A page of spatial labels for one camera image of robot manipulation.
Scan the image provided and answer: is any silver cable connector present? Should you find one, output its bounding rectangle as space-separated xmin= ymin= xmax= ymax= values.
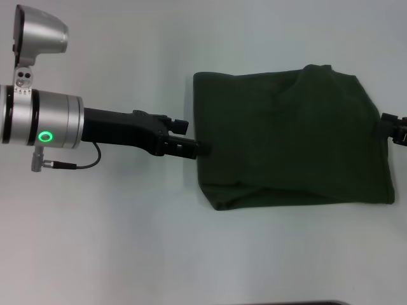
xmin=31 ymin=146 xmax=78 ymax=173

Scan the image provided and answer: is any dark green FREE T-shirt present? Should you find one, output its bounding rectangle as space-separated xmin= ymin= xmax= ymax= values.
xmin=193 ymin=64 xmax=397 ymax=211

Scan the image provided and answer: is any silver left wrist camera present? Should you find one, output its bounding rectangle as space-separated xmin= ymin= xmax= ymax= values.
xmin=11 ymin=4 xmax=70 ymax=97

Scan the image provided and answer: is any thin dark wrist cable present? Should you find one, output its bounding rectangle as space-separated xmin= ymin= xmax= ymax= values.
xmin=74 ymin=142 xmax=102 ymax=170

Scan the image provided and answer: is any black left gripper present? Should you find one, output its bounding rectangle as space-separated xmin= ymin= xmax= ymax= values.
xmin=80 ymin=107 xmax=212 ymax=160

